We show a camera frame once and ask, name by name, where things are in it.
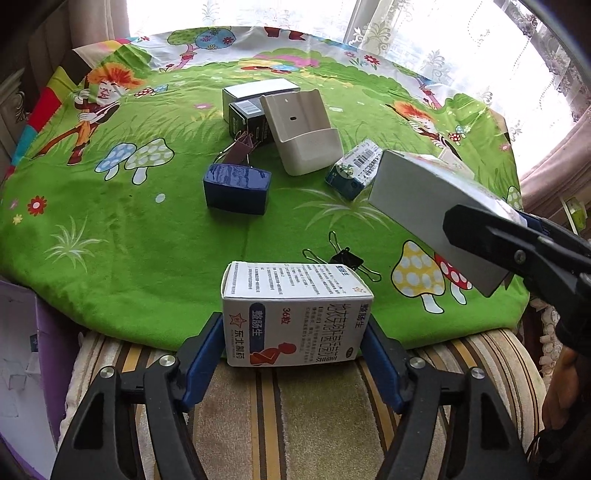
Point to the green cartoon printed blanket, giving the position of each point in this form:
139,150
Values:
138,258

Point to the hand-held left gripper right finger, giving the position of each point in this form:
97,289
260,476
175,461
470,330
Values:
381,355

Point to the purple cardboard storage box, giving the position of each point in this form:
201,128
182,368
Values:
60,332

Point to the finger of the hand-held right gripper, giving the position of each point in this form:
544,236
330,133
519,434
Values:
489,235
558,233

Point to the teal green printed box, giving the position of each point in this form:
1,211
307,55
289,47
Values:
351,170

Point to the cream carved dresser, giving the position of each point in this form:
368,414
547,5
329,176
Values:
11,120

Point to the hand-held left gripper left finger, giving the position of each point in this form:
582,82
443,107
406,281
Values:
203,350

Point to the small white carton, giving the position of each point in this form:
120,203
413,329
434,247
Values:
455,159

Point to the beige plastic wall holder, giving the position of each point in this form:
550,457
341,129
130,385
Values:
304,147

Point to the black barcode box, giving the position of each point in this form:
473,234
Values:
249,124

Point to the black binder clip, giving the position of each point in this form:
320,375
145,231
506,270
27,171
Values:
347,260

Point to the pink curtain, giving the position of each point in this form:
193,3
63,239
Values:
563,152

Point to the white lace curtain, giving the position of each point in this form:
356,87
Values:
531,55

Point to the white medicine box red figure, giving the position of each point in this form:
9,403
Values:
295,318

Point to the dark blue glossy box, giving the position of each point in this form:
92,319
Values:
235,191

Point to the white box dark side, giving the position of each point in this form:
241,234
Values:
263,87

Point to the maroon binder clip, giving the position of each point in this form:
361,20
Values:
242,150

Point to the beige pleated curtain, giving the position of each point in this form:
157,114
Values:
83,27

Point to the long white box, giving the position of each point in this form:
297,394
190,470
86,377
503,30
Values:
415,203

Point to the person's right hand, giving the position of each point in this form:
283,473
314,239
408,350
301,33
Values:
561,392

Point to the yellow green plastic item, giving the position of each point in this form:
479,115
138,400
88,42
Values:
572,212

